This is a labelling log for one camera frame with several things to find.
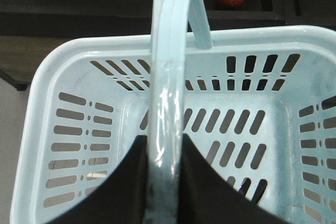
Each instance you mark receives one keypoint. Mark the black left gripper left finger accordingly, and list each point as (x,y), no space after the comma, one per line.
(121,197)

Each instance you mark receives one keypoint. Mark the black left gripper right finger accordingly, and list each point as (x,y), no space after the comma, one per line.
(204,197)

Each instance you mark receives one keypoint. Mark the light blue plastic basket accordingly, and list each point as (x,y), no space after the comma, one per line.
(259,105)

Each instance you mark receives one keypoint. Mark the black wooden produce stand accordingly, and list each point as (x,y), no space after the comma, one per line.
(31,29)

